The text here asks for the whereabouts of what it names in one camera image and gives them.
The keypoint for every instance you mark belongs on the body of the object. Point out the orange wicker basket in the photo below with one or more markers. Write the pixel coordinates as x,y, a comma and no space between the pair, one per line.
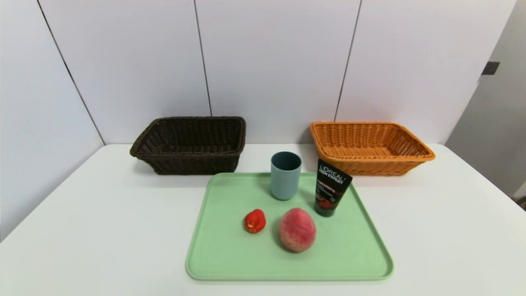
370,166

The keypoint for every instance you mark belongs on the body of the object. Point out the dark wall bracket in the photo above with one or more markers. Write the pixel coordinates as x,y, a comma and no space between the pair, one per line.
490,68

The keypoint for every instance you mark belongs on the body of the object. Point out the black face wash tube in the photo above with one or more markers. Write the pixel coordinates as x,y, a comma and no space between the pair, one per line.
331,185

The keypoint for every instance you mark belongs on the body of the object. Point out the light green plastic tray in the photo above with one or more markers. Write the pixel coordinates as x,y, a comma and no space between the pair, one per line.
349,246

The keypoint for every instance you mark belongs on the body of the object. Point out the blue-grey plastic cup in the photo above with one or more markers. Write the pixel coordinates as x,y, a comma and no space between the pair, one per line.
285,183

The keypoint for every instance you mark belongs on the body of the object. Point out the dark brown wicker basket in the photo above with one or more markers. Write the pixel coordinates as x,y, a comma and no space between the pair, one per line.
189,164

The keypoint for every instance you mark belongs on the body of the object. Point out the pink peach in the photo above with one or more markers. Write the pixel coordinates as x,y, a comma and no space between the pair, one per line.
298,230

